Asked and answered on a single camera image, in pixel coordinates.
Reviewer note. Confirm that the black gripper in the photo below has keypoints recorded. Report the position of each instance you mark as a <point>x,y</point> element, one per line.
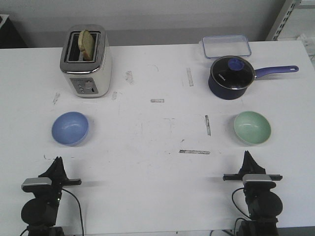
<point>256,172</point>
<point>55,181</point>

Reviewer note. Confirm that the green bowl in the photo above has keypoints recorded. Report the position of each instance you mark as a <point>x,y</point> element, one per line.
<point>252,128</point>

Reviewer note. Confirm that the blue bowl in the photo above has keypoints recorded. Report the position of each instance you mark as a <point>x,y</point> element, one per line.
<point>70,128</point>

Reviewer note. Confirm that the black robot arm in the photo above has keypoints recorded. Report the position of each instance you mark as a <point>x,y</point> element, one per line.
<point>263,205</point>
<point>40,213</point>

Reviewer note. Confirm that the blue saucepan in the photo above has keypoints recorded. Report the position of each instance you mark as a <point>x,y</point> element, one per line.
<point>230,94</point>

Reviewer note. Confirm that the glass pot lid blue knob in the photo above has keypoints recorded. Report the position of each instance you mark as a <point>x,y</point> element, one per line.
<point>232,72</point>

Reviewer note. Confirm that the cream and steel toaster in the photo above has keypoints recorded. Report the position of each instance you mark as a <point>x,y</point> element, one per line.
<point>88,79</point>

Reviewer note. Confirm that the clear plastic container blue rim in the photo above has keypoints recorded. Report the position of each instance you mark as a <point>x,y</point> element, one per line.
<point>214,47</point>

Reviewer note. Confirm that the toast slice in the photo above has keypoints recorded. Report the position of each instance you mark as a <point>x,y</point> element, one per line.
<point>86,45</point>

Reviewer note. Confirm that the dark object at left edge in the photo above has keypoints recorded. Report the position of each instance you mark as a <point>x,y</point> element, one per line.
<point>9,36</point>

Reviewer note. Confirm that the metal shelf upright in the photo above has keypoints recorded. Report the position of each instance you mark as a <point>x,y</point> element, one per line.
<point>281,29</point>

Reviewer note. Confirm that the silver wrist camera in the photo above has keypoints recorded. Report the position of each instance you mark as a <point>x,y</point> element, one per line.
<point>258,180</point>
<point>36,184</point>

